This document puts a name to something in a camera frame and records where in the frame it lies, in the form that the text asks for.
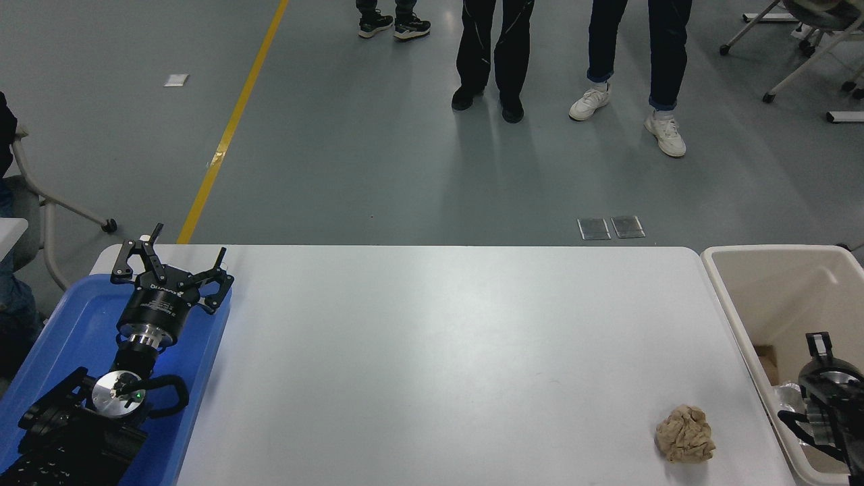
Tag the person in black shoes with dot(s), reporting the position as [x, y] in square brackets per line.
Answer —
[496, 47]

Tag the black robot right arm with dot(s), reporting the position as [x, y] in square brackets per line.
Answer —
[833, 405]

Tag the blue plastic tray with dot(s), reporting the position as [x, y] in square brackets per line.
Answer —
[61, 324]

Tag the grey chair with castors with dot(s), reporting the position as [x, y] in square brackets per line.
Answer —
[47, 202]

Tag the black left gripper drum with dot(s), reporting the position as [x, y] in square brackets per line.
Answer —
[158, 304]

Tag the tan paper ball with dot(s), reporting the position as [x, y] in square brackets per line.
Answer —
[685, 435]

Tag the large pale plastic bin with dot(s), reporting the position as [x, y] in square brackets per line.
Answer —
[776, 297]

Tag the person in black-white shoes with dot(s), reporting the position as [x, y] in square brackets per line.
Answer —
[410, 27]

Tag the white swivel chair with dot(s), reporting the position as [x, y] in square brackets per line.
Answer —
[817, 50]

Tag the small white side table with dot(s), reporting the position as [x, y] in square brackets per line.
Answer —
[10, 236]

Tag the white chair leg bar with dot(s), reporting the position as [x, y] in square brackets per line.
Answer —
[847, 117]

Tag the person in white shoes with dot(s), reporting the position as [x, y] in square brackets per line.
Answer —
[665, 61]

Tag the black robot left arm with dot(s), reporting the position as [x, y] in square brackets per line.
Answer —
[74, 432]

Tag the metal floor plate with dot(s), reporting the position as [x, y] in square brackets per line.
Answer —
[628, 227]
[594, 228]

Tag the seated person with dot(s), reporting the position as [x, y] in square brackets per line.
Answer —
[13, 297]

